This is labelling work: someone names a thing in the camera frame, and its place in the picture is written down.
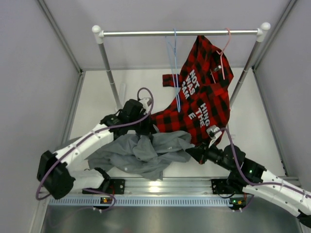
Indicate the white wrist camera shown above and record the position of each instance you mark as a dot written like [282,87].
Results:
[214,133]
[147,103]

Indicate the red black plaid shirt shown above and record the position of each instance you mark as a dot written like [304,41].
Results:
[204,100]

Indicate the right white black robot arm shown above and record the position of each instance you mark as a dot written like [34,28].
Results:
[249,177]

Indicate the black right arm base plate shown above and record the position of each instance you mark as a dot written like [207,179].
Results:
[224,187]

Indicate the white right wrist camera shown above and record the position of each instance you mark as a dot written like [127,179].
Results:
[214,133]

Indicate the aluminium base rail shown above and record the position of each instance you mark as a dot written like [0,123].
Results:
[168,187]

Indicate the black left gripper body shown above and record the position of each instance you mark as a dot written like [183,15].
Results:
[142,127]

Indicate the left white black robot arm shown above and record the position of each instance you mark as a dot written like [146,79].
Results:
[58,171]

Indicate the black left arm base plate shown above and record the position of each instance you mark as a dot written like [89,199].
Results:
[115,186]

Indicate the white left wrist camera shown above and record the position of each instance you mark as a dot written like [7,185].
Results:
[147,103]

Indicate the grey button shirt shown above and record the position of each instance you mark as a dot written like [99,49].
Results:
[143,155]

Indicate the blue wire hanger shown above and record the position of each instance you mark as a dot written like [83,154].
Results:
[171,52]

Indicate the slotted grey cable duct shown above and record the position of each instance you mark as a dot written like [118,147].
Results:
[142,201]

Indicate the silver clothes rack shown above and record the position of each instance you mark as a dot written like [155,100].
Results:
[179,32]

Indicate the pink wire hanger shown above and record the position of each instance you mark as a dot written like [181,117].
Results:
[221,66]

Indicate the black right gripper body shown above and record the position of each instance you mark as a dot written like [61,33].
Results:
[212,153]

